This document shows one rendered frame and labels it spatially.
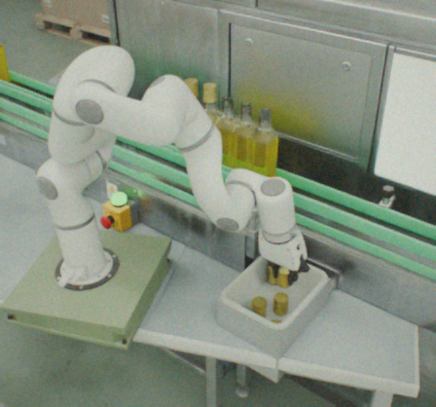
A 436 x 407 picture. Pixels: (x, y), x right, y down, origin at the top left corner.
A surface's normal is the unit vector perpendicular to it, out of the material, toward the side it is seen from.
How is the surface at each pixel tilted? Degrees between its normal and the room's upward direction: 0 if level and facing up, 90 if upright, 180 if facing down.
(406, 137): 90
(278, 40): 90
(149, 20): 90
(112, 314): 4
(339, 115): 90
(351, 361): 0
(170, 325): 0
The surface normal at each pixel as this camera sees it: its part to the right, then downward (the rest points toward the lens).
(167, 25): -0.60, 0.44
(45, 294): -0.06, -0.83
